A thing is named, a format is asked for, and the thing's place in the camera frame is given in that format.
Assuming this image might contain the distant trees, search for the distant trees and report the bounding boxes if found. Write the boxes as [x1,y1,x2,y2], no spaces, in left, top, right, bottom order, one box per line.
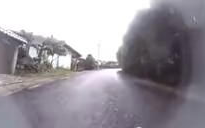
[77,53,121,71]

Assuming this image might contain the tall dark hedge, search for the tall dark hedge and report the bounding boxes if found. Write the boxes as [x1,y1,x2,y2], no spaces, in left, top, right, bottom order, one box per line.
[115,0,205,88]

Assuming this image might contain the small tree by house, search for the small tree by house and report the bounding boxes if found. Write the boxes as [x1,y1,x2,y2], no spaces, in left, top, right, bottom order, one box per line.
[36,37,68,72]

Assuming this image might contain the white house with dark roof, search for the white house with dark roof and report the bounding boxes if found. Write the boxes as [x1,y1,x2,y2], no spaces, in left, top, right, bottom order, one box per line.
[19,30,83,71]

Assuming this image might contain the utility pole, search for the utility pole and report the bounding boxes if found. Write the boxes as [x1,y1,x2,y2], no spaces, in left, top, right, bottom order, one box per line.
[96,41,102,70]

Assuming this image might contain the grass and dirt verge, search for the grass and dirt verge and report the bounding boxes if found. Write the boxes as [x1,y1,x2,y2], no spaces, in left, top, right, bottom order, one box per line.
[15,67,81,79]

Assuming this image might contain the wet grey asphalt road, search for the wet grey asphalt road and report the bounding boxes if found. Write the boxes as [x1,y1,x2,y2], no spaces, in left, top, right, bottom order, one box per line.
[0,68,205,128]

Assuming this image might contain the grey building with tiled roof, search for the grey building with tiled roof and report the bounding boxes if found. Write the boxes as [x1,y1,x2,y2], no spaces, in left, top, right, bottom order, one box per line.
[0,22,28,75]

